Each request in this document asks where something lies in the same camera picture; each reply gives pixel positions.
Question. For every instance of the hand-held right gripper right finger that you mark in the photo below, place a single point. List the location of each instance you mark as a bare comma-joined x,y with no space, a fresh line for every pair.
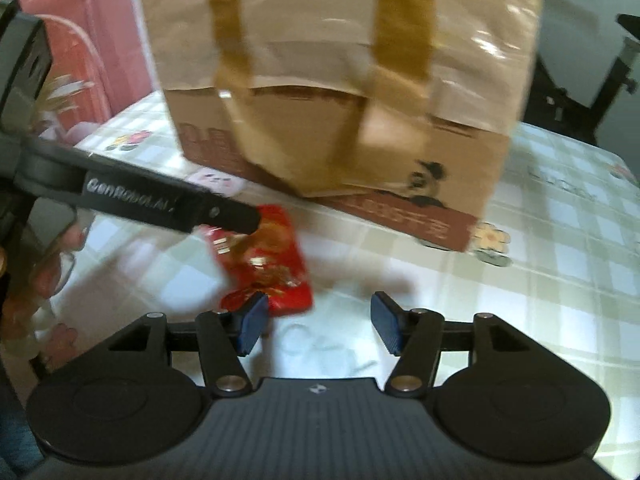
387,322

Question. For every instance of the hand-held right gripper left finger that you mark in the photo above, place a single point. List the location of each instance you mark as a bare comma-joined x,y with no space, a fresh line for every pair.
252,322

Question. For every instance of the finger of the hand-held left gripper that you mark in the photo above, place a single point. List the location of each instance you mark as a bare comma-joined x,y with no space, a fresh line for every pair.
150,197

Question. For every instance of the red snack packet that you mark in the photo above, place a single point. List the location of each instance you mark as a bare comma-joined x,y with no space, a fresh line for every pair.
272,260

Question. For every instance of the plastic-lined cardboard box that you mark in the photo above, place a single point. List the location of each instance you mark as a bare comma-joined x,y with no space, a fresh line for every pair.
350,85

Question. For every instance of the person's left hand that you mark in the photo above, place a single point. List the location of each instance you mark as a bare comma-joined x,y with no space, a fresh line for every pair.
62,250

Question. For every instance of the printed backdrop cloth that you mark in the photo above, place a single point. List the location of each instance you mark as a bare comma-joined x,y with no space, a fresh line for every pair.
85,60

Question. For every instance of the checked tablecloth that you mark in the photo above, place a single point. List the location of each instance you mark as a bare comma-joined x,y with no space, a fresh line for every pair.
525,260

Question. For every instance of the black exercise bike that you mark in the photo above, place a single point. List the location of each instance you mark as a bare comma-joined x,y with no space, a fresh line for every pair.
590,50

